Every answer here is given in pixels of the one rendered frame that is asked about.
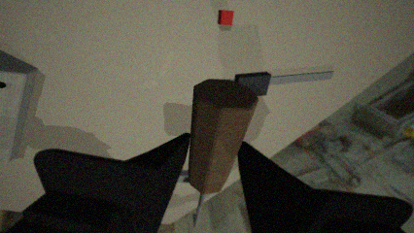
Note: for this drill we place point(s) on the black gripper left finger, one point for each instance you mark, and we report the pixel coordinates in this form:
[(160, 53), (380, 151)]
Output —
[(142, 185)]

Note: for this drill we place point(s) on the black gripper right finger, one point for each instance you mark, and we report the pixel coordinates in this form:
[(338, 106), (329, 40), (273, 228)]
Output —
[(278, 202)]

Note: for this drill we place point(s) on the red cube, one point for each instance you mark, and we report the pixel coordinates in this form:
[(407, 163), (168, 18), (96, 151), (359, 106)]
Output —
[(225, 17)]

